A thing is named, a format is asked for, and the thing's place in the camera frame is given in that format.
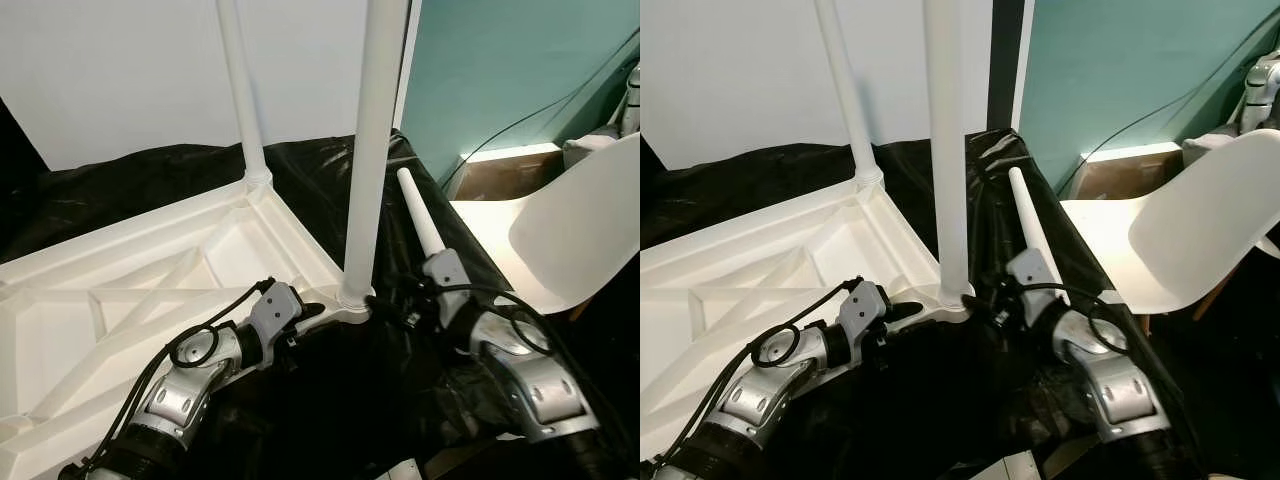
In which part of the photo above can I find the white robot body panel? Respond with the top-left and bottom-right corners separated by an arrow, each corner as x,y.
960,450 -> 1041,480
365,458 -> 426,480

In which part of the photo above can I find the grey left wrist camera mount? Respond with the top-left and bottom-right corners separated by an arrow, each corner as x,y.
838,280 -> 891,346
248,280 -> 304,346

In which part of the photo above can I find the brown cardboard box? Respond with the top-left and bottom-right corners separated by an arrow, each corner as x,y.
450,150 -> 566,201

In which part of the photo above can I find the white plastic table leg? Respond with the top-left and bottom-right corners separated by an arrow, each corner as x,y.
1008,167 -> 1056,259
922,0 -> 973,306
397,167 -> 451,259
815,0 -> 886,189
338,0 -> 411,309
215,0 -> 273,191

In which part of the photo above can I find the thin black wall cable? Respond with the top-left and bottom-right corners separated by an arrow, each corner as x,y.
1058,10 -> 1280,196
442,30 -> 641,196

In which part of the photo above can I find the grey cushion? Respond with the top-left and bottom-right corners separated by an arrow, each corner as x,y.
562,135 -> 626,171
1182,135 -> 1241,169

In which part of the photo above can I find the white plastic table top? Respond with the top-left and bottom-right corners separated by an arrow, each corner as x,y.
0,180 -> 376,480
640,178 -> 976,461

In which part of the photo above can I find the black cloth cover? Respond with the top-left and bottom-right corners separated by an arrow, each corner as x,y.
0,128 -> 641,480
640,128 -> 1206,480

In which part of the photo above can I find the white plastic chair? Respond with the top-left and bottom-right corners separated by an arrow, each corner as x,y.
1060,128 -> 1280,316
450,130 -> 641,316

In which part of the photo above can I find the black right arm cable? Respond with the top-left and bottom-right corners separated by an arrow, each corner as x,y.
400,284 -> 553,359
995,282 -> 1131,353

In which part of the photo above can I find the black vertical post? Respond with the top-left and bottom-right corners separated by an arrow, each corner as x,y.
987,0 -> 1023,131

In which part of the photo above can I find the white grey machine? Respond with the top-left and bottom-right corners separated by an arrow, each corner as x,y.
620,65 -> 641,136
1240,55 -> 1280,136

